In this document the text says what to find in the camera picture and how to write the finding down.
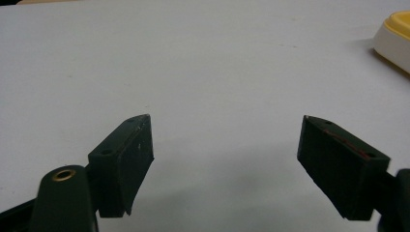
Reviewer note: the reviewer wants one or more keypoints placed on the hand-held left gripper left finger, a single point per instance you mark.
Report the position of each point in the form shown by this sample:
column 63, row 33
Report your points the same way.
column 121, row 167

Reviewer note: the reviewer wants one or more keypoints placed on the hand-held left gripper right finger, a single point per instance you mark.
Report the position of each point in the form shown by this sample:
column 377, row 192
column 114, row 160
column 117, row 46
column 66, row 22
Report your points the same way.
column 341, row 170

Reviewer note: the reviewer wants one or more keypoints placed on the white and yellow plastic container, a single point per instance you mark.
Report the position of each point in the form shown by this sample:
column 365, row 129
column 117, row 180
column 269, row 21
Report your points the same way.
column 395, row 40

